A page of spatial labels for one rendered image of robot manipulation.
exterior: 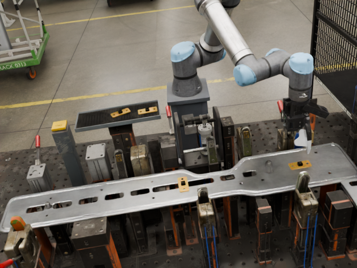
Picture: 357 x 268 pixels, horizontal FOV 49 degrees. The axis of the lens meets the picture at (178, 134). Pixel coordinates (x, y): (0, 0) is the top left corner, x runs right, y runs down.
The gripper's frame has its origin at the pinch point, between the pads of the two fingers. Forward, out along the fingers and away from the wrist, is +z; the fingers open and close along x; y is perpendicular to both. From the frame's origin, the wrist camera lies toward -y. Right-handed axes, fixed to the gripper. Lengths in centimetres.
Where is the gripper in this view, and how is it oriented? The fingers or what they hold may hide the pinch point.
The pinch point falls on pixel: (302, 142)
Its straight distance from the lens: 154.8
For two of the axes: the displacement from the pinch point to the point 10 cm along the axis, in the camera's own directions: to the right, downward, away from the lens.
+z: 1.2, 8.1, 5.7
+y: -9.9, 1.7, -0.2
